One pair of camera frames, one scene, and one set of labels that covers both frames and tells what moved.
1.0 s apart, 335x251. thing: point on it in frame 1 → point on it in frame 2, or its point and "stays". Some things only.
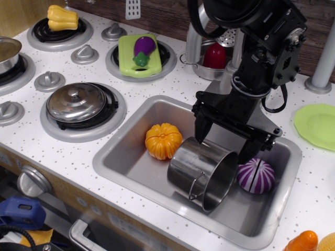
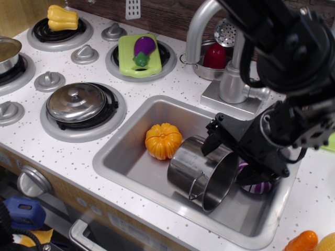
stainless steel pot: x=204 y=173 stays
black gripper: x=238 y=113 → x=245 y=138
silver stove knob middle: x=84 y=55 stays
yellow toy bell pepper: x=59 y=19 stays
